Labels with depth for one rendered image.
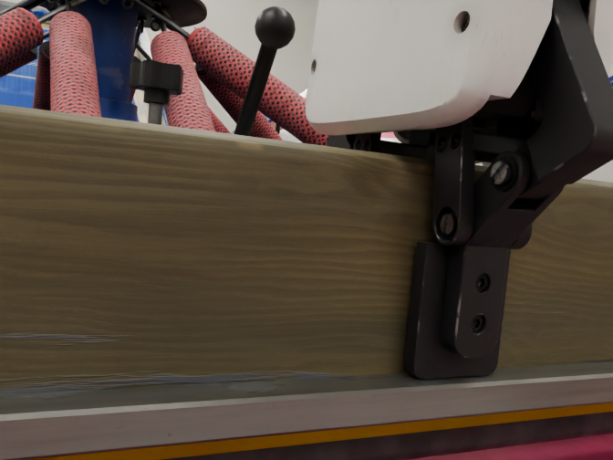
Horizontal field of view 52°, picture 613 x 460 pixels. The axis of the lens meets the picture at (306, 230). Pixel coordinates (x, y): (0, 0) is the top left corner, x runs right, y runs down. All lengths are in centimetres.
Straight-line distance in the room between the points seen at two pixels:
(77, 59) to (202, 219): 61
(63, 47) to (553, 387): 67
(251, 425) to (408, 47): 11
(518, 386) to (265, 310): 8
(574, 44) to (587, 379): 11
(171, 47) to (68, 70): 16
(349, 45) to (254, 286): 9
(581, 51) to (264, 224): 9
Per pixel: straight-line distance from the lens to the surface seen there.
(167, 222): 16
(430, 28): 17
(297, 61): 478
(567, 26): 17
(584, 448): 28
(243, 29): 466
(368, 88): 19
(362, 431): 21
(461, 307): 18
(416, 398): 18
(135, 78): 47
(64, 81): 72
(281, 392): 16
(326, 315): 18
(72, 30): 81
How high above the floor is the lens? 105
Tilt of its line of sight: 4 degrees down
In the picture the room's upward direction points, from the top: 5 degrees clockwise
